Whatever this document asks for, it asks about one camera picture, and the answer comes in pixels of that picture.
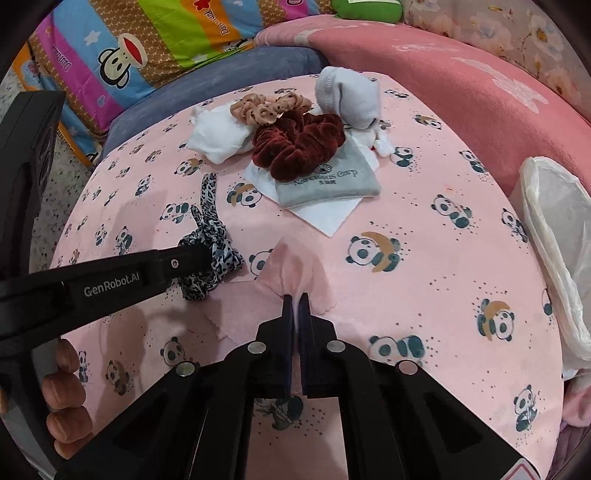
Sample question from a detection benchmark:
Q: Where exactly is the pink cloth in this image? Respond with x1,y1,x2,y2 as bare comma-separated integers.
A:
210,236,331,342

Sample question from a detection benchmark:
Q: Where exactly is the grey white sock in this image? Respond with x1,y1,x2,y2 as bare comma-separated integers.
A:
314,66,382,132

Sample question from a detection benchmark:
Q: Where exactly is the green plush toy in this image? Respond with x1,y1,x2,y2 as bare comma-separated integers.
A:
330,0,402,24

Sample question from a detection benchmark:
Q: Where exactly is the person's left hand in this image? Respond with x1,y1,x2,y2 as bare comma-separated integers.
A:
41,339,94,460

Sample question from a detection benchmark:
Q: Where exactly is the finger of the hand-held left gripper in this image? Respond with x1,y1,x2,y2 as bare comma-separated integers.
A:
154,243,214,291

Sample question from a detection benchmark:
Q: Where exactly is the grey drawstring pouch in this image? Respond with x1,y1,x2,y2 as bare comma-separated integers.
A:
276,136,383,207

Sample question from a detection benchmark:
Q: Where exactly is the dark red velvet scrunchie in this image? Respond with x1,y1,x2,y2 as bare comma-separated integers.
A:
252,113,347,182

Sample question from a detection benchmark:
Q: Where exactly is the white crumpled cloth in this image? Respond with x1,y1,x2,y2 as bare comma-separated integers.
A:
186,105,259,164

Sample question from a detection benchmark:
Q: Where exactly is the leopard print scrunchie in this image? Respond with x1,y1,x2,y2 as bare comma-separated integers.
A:
178,173,245,303

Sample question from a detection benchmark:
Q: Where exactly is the pink panda print sheet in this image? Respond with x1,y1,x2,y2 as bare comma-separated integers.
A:
48,74,566,480

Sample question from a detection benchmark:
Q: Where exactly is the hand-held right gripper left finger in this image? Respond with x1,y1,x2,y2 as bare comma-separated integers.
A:
55,295,296,480

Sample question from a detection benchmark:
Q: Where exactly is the white paper packet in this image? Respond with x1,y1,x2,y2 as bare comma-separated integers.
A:
244,157,370,238

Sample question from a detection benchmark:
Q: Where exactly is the pink blanket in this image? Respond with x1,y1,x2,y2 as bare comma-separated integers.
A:
256,23,578,197

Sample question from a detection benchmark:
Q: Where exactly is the white plastic trash bag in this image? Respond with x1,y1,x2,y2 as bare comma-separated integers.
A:
519,157,591,381

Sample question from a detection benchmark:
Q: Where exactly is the beige scrunchie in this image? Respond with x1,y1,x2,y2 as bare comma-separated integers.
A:
230,91,314,126

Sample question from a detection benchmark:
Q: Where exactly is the floral quilt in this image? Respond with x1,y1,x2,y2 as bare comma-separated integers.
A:
402,0,573,102

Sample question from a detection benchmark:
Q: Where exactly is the white glove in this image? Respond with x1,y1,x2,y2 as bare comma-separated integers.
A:
355,117,395,158

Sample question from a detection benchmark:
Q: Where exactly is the blue-grey cushion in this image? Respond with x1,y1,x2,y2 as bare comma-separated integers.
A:
97,46,331,158

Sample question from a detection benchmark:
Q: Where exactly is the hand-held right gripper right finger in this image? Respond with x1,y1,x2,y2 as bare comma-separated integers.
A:
299,294,529,480

